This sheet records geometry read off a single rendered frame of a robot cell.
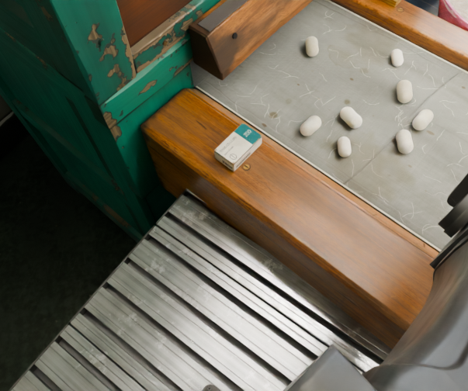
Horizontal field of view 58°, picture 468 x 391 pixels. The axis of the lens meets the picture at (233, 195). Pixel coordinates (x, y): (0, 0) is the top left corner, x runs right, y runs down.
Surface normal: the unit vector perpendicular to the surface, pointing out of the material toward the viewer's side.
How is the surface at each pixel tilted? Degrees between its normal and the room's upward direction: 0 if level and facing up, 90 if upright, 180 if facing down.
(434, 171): 0
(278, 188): 0
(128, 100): 90
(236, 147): 0
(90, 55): 90
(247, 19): 67
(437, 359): 31
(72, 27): 90
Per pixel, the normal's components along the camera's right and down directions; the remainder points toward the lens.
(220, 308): -0.02, -0.46
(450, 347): 0.37, -0.70
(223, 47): 0.69, 0.33
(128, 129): 0.76, 0.56
